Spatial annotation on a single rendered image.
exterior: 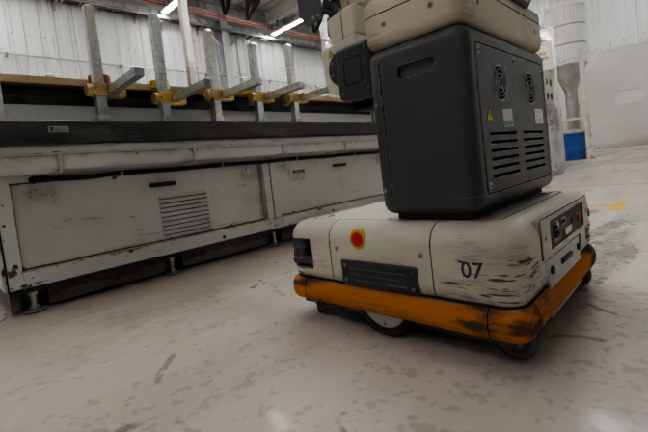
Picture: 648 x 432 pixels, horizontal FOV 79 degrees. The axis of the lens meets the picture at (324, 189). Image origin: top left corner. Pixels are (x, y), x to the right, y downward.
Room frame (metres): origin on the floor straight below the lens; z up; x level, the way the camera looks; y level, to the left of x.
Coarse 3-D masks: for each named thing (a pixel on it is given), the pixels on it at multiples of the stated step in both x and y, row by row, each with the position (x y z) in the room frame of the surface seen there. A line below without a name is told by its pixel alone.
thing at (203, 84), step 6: (192, 84) 1.57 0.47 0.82; (198, 84) 1.54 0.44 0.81; (204, 84) 1.51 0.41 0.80; (210, 84) 1.53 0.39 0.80; (180, 90) 1.65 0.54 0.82; (186, 90) 1.61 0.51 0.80; (192, 90) 1.58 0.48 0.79; (198, 90) 1.56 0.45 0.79; (174, 96) 1.69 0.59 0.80; (180, 96) 1.65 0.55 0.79; (186, 96) 1.65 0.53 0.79
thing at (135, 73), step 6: (126, 72) 1.39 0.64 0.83; (132, 72) 1.35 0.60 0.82; (138, 72) 1.34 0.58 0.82; (120, 78) 1.43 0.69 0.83; (126, 78) 1.39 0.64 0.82; (132, 78) 1.37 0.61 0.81; (138, 78) 1.38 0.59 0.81; (114, 84) 1.48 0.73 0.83; (120, 84) 1.44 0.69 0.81; (126, 84) 1.43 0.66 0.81; (108, 90) 1.53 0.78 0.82; (114, 90) 1.49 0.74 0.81; (120, 90) 1.50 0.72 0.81
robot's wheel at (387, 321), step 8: (368, 312) 0.97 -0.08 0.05; (368, 320) 0.98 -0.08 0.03; (376, 320) 0.96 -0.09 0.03; (384, 320) 0.94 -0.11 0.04; (392, 320) 0.92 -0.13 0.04; (400, 320) 0.91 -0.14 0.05; (408, 320) 0.89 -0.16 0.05; (376, 328) 0.96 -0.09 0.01; (384, 328) 0.94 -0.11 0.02; (392, 328) 0.92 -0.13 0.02; (400, 328) 0.91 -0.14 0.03; (408, 328) 0.90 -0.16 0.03
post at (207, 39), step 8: (208, 32) 1.87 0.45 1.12; (208, 40) 1.87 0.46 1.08; (208, 48) 1.86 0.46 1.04; (208, 56) 1.86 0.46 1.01; (208, 64) 1.87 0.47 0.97; (208, 72) 1.87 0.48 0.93; (216, 72) 1.88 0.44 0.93; (216, 80) 1.88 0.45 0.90; (216, 88) 1.87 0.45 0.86; (216, 104) 1.87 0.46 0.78; (216, 112) 1.86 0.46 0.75
